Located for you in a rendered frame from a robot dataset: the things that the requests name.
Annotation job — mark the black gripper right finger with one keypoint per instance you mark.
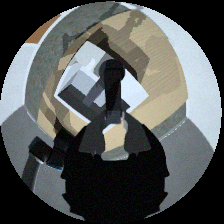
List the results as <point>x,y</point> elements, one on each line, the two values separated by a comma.
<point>141,141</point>

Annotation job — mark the white sink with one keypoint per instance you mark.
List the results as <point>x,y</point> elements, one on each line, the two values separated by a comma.
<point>77,80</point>

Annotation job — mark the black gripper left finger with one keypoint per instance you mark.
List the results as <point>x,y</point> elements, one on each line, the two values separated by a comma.
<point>89,141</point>

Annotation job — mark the black mixer tap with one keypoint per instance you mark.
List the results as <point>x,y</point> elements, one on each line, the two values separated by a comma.
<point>113,72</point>

